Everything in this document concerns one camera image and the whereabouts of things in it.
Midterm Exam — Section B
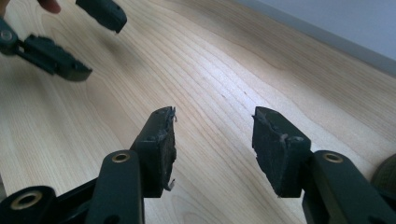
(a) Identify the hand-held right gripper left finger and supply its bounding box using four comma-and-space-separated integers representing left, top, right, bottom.
130, 105, 178, 199

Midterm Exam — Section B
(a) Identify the black leather shoe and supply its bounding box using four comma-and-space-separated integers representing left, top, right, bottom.
370, 153, 396, 200

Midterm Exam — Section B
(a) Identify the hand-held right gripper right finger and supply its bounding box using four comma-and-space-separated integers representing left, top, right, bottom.
251, 105, 313, 199

